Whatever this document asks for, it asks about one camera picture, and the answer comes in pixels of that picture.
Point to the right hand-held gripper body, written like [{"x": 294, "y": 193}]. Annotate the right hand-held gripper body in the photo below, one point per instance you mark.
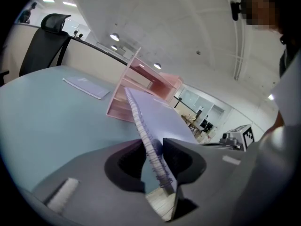
[{"x": 245, "y": 136}]

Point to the black head-worn camera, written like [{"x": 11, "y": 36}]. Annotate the black head-worn camera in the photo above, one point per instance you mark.
[{"x": 235, "y": 10}]

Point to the pendant ceiling lamp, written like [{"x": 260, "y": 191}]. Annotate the pendant ceiling lamp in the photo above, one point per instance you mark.
[
  {"x": 114, "y": 37},
  {"x": 114, "y": 47},
  {"x": 157, "y": 66}
]

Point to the pink paper tray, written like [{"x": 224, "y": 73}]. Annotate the pink paper tray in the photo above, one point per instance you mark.
[{"x": 141, "y": 76}]

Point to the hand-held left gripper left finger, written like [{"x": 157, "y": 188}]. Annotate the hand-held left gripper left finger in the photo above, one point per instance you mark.
[{"x": 94, "y": 173}]

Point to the large purple spiral notebook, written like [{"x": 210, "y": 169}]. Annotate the large purple spiral notebook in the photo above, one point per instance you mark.
[{"x": 160, "y": 116}]

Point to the black office chair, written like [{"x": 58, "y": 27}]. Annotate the black office chair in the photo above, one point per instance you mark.
[{"x": 42, "y": 50}]

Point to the person's head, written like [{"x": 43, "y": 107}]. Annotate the person's head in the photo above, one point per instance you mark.
[{"x": 261, "y": 8}]

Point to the small purple notebook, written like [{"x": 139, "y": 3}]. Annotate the small purple notebook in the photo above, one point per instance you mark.
[{"x": 87, "y": 86}]

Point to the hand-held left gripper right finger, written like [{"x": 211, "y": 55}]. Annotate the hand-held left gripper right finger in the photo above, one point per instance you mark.
[{"x": 211, "y": 178}]

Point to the person's torso in black shirt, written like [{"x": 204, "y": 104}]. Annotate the person's torso in black shirt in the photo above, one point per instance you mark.
[{"x": 288, "y": 55}]

